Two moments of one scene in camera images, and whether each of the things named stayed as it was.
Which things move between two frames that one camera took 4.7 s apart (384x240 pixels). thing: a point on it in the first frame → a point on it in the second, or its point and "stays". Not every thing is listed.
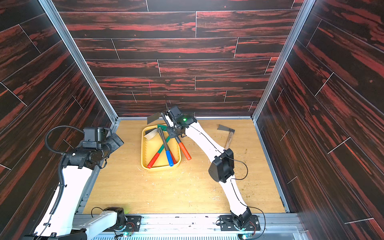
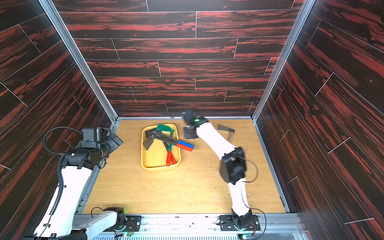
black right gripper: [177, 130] → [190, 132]
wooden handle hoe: [230, 135] stays
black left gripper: [115, 145] stays
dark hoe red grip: [155, 116] → [150, 142]
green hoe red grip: [157, 155] → [161, 127]
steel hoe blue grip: [168, 153] → [153, 131]
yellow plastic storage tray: [149, 149] stays
